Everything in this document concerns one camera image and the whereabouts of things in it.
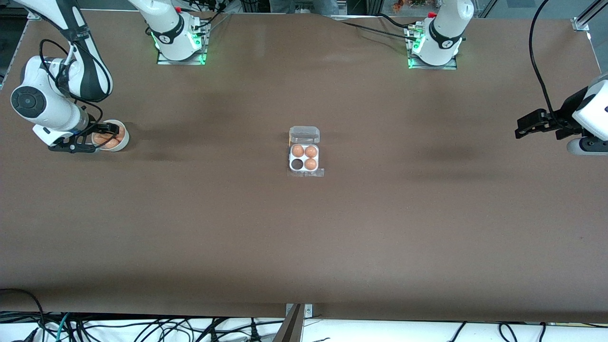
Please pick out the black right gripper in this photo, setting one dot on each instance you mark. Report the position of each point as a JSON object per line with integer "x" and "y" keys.
{"x": 96, "y": 128}

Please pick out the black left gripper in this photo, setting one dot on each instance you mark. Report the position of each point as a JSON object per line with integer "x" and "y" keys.
{"x": 564, "y": 114}

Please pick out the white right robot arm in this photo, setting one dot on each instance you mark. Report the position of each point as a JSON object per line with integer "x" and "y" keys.
{"x": 28, "y": 99}

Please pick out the clear plastic egg carton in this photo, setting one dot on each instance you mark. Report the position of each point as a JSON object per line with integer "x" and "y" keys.
{"x": 304, "y": 134}

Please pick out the white round bowl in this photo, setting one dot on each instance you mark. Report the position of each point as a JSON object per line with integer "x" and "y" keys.
{"x": 126, "y": 142}

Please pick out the aluminium corner profile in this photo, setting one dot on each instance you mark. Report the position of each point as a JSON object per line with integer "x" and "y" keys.
{"x": 586, "y": 16}
{"x": 34, "y": 15}

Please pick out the small orange objects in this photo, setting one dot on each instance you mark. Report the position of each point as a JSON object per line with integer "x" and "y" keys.
{"x": 398, "y": 5}

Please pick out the brown table cover sheet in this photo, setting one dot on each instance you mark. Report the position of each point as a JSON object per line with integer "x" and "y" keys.
{"x": 304, "y": 237}

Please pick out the standing person in jeans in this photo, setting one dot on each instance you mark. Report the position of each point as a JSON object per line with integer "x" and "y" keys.
{"x": 304, "y": 5}

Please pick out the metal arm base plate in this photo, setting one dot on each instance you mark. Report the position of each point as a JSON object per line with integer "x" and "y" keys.
{"x": 446, "y": 67}
{"x": 190, "y": 61}

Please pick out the aluminium frame post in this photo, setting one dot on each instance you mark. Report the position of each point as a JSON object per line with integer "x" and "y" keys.
{"x": 374, "y": 5}

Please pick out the dark camera stand pole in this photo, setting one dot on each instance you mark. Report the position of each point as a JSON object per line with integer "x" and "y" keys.
{"x": 290, "y": 330}

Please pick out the small metal bracket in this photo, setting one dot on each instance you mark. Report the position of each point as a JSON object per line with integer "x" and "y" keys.
{"x": 308, "y": 311}

